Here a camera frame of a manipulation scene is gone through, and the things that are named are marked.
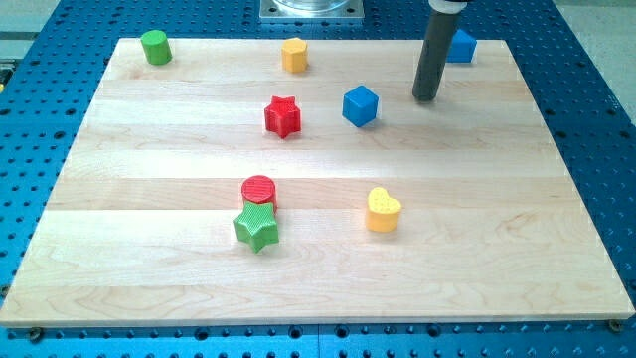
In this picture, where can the red star block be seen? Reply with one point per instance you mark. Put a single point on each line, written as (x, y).
(282, 116)

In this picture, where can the green star block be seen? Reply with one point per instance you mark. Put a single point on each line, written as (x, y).
(256, 226)

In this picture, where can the blue cube block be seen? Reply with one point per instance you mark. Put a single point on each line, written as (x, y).
(360, 106)

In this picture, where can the red cylinder block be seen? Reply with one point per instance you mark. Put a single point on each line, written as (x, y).
(259, 189)

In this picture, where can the yellow heart block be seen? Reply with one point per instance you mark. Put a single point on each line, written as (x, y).
(383, 211)

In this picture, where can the light wooden board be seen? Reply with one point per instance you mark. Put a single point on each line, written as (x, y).
(139, 228)

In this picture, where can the yellow hexagon block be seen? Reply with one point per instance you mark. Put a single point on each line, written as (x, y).
(294, 55)

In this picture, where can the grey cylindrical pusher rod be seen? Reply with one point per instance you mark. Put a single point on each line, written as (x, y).
(442, 24)

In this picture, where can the blue pentagon block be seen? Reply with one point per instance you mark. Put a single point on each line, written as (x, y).
(462, 49)

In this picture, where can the green cylinder block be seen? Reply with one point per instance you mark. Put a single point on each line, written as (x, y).
(156, 47)

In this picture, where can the blue perforated metal plate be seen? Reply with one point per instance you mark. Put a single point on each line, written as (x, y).
(577, 58)

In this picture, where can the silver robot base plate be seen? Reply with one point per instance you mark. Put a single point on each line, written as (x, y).
(304, 10)

